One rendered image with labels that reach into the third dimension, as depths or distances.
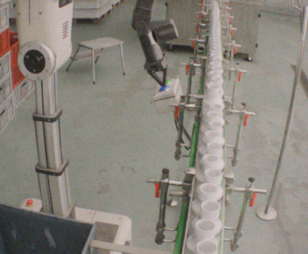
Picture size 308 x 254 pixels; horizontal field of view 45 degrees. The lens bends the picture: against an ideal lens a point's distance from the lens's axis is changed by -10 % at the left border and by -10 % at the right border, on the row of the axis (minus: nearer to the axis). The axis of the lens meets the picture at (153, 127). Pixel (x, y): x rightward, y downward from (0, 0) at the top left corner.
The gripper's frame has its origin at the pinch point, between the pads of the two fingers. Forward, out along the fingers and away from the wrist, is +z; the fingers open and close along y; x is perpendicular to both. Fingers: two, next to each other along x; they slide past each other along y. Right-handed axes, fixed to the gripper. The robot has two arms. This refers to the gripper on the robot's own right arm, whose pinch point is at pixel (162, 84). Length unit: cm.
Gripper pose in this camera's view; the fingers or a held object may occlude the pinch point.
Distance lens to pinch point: 137.8
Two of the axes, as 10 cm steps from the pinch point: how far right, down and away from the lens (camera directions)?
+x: -9.4, 2.0, 2.6
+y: 1.5, -4.5, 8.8
